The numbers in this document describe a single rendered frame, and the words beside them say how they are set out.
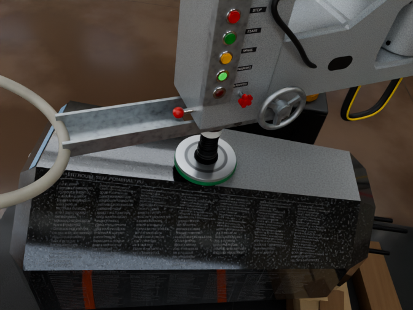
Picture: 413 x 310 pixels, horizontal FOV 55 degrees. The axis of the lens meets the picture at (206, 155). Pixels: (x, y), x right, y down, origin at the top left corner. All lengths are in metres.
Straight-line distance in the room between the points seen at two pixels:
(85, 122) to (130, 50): 2.41
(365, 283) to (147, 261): 1.23
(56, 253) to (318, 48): 1.05
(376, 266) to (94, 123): 1.68
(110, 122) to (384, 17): 0.81
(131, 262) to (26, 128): 1.66
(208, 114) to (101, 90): 2.10
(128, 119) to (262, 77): 0.41
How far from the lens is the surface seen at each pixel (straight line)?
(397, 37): 1.42
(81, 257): 1.44
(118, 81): 3.18
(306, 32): 1.09
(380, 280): 2.30
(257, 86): 1.07
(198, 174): 1.30
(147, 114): 1.20
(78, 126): 1.17
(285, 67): 1.10
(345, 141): 3.08
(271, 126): 1.13
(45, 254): 1.47
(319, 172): 1.52
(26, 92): 1.22
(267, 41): 1.00
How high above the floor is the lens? 1.92
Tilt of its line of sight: 46 degrees down
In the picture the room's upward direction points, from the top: 10 degrees clockwise
